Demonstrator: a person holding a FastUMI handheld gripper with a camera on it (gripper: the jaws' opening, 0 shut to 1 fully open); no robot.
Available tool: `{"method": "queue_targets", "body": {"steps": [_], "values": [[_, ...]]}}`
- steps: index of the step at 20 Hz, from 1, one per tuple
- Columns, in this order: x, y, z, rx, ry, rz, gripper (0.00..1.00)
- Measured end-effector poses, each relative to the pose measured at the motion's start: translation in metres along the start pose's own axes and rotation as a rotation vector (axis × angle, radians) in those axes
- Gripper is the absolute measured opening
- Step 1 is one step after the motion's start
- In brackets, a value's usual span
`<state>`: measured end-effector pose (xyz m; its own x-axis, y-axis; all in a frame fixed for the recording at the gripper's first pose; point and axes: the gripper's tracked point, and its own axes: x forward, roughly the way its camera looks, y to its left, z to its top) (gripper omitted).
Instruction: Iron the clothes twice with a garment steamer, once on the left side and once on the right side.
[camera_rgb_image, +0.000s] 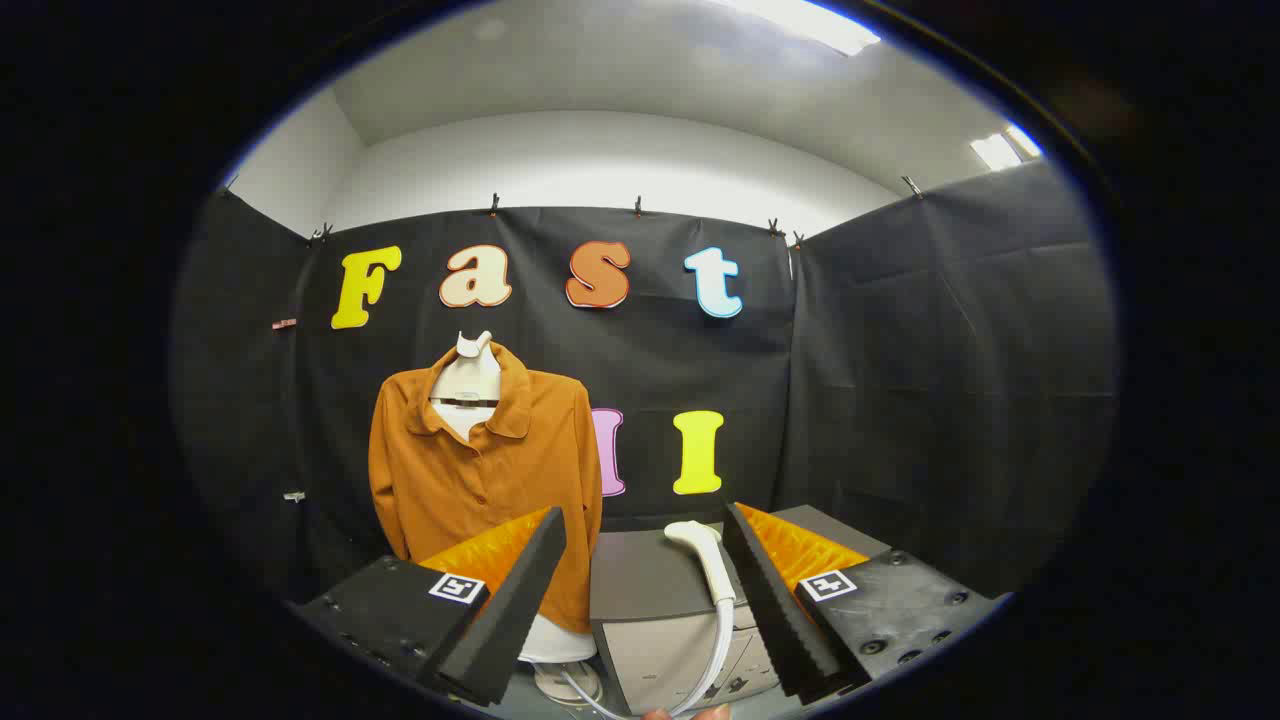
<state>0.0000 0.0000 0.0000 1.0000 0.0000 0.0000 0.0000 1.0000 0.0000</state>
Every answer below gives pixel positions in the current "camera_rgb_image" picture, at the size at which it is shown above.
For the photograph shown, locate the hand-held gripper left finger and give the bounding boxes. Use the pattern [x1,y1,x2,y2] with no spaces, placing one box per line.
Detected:
[290,505,569,709]

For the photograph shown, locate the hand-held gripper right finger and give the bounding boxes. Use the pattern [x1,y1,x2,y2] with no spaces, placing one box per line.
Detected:
[722,500,1006,706]

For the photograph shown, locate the white garment steamer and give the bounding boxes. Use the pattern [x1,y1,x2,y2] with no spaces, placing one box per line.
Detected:
[558,520,739,720]

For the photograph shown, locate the orange button shirt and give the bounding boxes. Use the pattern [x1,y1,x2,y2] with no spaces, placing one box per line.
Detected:
[368,342,604,634]

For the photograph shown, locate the white mannequin torso stand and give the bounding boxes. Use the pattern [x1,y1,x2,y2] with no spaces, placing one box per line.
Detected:
[430,330,604,709]

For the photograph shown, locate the black backdrop cloth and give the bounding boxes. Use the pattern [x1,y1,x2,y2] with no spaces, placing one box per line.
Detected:
[170,160,1119,601]

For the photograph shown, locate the small ceiling light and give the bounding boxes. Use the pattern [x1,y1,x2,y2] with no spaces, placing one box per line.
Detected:
[968,122,1043,171]

